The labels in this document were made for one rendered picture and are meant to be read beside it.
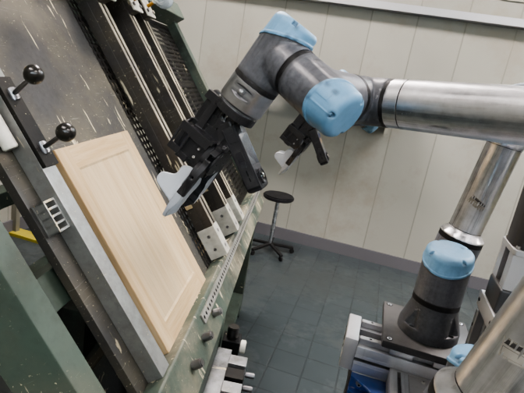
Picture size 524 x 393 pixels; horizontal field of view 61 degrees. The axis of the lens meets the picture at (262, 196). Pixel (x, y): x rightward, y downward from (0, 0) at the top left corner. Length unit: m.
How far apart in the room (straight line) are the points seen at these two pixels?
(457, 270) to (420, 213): 3.37
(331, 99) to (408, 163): 3.84
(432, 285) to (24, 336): 0.87
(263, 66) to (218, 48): 4.05
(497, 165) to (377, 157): 3.21
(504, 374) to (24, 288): 0.69
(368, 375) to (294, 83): 0.85
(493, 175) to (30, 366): 1.08
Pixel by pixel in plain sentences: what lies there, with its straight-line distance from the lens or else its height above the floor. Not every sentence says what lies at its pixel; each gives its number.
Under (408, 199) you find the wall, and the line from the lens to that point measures 4.48.
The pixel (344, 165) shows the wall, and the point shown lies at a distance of 4.44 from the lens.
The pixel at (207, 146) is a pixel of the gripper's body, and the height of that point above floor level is 1.48.
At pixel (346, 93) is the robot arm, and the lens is 0.60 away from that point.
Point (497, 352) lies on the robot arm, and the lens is 0.55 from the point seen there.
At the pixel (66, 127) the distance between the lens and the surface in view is 0.94.
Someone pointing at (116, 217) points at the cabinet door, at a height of 1.18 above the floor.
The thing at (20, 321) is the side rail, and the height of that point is 1.15.
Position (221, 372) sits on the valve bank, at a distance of 1.43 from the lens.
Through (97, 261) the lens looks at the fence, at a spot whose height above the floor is 1.15.
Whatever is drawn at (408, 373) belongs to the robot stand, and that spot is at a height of 0.95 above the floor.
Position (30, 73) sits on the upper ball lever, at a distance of 0.96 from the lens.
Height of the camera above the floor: 1.60
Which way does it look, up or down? 15 degrees down
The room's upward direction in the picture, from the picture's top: 10 degrees clockwise
